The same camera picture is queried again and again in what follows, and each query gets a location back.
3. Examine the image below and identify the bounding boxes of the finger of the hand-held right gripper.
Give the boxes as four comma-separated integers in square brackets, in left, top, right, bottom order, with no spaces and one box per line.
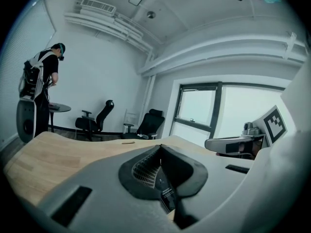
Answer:
[205,136,255,155]

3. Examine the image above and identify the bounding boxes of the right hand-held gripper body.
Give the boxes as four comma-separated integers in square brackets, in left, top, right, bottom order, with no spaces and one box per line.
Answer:
[251,105,288,160]

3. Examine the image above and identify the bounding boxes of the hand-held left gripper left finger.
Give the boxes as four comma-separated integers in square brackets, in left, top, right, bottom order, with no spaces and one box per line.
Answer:
[36,144,181,233]

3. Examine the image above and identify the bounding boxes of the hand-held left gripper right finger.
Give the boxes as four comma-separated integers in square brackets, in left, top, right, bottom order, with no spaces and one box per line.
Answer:
[160,144,255,228]

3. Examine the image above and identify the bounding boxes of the dark-framed window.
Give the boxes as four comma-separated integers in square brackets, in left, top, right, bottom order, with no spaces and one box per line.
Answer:
[171,81,289,141]

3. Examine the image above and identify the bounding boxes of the person's white clothing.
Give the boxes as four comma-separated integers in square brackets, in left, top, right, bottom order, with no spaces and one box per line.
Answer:
[201,57,311,233]

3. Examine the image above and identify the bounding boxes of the wooden table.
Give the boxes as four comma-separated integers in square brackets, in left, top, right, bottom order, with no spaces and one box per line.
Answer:
[3,131,221,224]

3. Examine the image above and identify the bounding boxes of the black office chair with headrest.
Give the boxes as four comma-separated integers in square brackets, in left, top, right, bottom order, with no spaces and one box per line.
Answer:
[74,100,115,142]
[121,108,166,140]

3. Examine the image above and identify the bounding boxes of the round dark side table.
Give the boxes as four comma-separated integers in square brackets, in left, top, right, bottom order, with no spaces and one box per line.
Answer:
[48,102,72,133]

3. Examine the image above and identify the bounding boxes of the white vertical pipe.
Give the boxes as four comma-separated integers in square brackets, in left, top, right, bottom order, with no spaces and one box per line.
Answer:
[142,49,156,113]

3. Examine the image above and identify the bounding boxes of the grey rounded panel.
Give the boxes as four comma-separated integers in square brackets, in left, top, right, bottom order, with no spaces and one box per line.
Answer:
[16,98,37,144]

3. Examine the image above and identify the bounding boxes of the white ceiling pipes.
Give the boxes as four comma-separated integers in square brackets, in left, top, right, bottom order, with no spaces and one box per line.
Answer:
[63,10,163,53]

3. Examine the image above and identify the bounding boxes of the white ceiling air vent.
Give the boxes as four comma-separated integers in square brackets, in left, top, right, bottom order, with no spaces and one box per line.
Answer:
[79,0,116,17]

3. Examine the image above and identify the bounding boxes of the small grey gripper camera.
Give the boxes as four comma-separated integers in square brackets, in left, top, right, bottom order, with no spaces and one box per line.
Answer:
[243,121,259,136]

